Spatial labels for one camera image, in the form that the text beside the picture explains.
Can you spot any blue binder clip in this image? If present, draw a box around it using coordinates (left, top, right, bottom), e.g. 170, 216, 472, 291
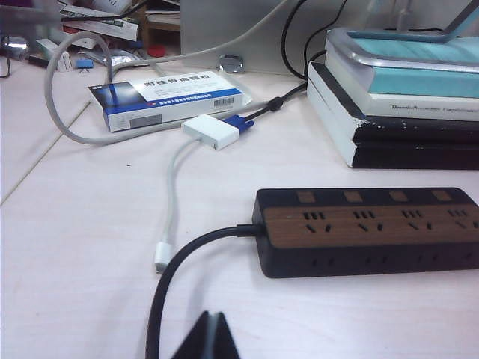
76, 52, 94, 74

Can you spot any blue white medicine box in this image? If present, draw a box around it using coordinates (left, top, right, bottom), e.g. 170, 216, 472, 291
88, 70, 253, 133

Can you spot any silver partition foot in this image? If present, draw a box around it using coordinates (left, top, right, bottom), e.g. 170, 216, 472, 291
218, 54, 245, 73

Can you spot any silver monitor stand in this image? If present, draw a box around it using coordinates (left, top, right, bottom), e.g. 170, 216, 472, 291
326, 0, 479, 74

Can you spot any brown wooden shelf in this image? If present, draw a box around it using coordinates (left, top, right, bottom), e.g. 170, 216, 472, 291
140, 10, 183, 52

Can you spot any black power strip wood top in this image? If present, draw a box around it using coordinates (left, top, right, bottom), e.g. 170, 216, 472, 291
251, 186, 479, 280

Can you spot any small white box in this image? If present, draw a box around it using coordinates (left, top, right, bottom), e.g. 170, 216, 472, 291
35, 37, 73, 73

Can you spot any white adapter with grey cable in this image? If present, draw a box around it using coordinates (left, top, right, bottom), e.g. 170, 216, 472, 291
154, 114, 240, 277

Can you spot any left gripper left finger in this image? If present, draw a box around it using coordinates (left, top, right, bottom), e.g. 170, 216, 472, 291
175, 310, 213, 359

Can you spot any messy book pile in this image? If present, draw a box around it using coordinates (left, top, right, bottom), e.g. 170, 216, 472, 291
59, 0, 142, 43

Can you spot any black monitor cable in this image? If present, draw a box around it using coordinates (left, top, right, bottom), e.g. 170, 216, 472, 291
280, 0, 311, 82
303, 0, 347, 63

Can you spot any black power strip cable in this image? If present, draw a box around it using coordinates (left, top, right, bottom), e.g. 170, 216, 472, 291
146, 223, 263, 359

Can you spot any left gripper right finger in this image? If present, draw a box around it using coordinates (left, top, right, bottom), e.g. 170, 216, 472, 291
215, 311, 241, 359

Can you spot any white book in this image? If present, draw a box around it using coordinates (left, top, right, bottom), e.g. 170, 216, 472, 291
368, 91, 479, 121

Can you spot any black book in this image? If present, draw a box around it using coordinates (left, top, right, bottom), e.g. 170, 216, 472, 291
306, 88, 479, 170
306, 61, 479, 144

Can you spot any thick grey cable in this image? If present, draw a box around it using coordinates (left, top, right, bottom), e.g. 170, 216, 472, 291
43, 0, 295, 146

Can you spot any blue plug black cable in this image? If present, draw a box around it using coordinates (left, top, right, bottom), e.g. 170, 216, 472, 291
222, 82, 311, 132

